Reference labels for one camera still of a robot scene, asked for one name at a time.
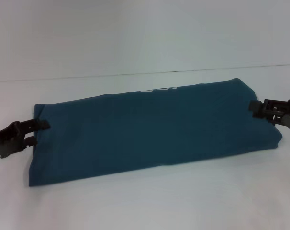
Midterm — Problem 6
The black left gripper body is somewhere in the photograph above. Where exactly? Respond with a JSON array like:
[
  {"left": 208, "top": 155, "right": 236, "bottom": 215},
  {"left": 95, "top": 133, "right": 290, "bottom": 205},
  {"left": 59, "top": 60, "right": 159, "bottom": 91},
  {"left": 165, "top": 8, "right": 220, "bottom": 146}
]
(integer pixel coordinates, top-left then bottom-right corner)
[{"left": 0, "top": 120, "right": 26, "bottom": 159}]

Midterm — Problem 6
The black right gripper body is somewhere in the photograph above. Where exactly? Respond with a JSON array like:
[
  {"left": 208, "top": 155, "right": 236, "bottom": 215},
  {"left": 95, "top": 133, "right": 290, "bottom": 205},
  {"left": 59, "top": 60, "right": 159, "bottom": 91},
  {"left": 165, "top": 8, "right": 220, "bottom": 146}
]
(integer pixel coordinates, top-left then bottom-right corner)
[{"left": 271, "top": 98, "right": 290, "bottom": 132}]

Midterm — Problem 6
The blue t-shirt with FREE print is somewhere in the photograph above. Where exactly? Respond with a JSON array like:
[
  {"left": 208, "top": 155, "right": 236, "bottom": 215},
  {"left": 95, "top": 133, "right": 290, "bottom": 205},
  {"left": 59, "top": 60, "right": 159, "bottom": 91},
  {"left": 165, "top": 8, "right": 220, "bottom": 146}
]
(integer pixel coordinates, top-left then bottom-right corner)
[{"left": 28, "top": 77, "right": 283, "bottom": 188}]

